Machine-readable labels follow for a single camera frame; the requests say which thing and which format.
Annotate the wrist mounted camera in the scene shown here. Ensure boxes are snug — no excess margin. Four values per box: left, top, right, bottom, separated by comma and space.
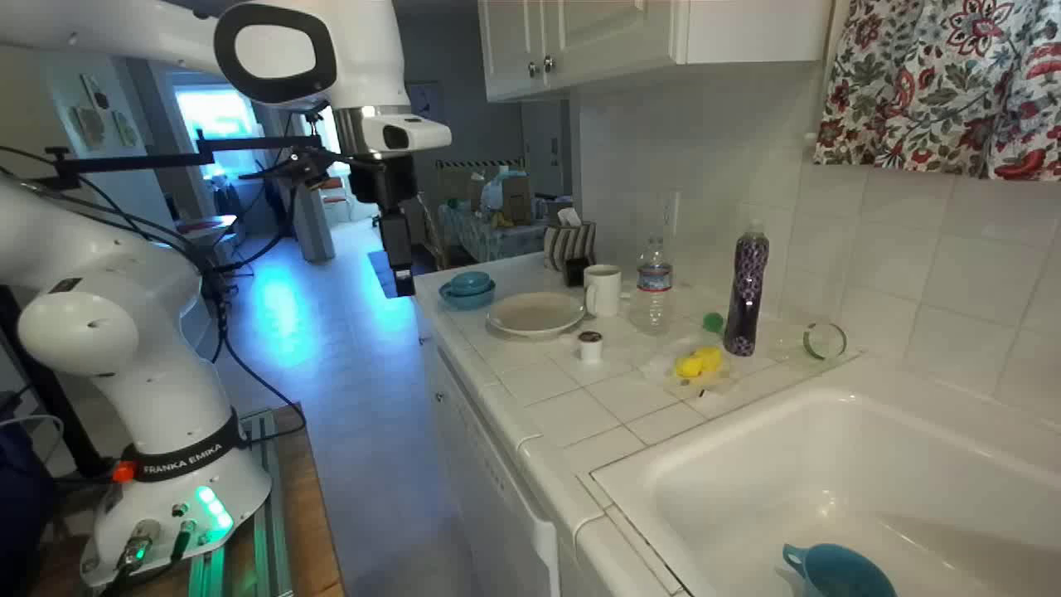
362, 111, 458, 159

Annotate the clear glass jar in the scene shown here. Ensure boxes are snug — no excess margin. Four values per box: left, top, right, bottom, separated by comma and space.
634, 234, 677, 338

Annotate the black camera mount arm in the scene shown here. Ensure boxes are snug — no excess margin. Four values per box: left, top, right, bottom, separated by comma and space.
44, 131, 334, 191

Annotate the white under-counter cabinet front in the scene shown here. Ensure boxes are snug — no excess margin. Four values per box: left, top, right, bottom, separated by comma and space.
414, 320, 562, 597

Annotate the blue bowl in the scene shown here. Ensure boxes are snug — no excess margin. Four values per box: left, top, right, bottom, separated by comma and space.
438, 269, 501, 312

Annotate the striped folded towel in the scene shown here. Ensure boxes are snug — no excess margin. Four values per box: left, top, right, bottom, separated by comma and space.
545, 216, 599, 274

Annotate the white kitchen sink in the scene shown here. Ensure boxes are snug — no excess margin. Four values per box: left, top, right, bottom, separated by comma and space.
590, 377, 1061, 597

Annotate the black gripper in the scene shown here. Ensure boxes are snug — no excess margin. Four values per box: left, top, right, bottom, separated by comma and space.
347, 148, 426, 298

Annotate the yellow sponge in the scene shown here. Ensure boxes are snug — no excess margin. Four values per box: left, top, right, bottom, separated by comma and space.
672, 344, 728, 389

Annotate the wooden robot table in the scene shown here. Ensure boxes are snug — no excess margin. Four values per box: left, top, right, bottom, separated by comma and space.
30, 404, 347, 597

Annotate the blue scoop cup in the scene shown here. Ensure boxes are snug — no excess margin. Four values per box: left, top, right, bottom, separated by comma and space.
781, 537, 902, 597

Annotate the white wall cabinet with knobs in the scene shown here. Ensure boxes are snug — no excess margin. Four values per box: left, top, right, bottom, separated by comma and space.
476, 0, 840, 107

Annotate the purple dish soap bottle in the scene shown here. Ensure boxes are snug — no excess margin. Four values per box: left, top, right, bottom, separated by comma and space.
724, 223, 773, 357

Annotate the floral curtain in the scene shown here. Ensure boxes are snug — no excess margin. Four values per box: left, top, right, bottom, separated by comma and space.
808, 0, 1061, 186

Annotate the small white dark-topped jar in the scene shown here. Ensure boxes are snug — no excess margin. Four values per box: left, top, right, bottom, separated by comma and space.
573, 330, 608, 367

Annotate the white floral mug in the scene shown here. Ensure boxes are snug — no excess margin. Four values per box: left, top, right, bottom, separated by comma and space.
582, 261, 628, 326

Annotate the grey trash can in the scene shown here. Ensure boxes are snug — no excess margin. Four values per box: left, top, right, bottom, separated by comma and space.
293, 179, 338, 267

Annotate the white plate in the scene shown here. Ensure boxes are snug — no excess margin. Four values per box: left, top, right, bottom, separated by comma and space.
486, 288, 590, 341

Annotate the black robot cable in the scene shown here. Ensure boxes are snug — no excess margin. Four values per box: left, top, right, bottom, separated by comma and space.
197, 248, 309, 448

